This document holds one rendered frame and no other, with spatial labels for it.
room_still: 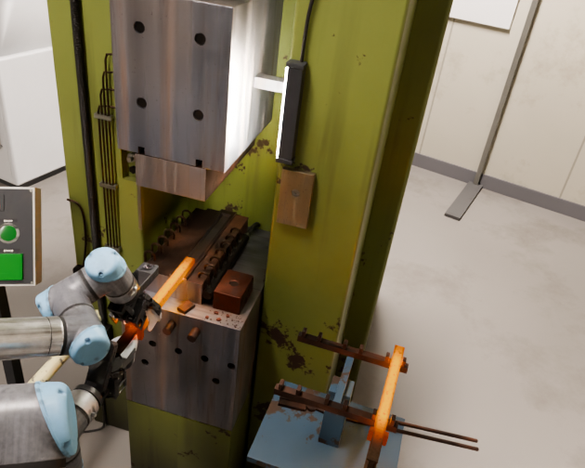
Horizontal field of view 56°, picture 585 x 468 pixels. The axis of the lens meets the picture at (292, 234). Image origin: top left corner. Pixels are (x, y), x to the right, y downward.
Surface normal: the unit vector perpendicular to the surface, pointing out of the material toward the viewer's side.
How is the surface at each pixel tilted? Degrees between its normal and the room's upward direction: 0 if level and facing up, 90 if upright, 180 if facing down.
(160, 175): 90
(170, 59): 90
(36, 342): 67
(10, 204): 60
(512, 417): 0
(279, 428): 0
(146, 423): 90
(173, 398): 90
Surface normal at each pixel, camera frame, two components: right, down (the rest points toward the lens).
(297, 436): 0.11, -0.84
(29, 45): 0.88, 0.33
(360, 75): -0.25, 0.49
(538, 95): -0.51, 0.41
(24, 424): 0.22, -0.33
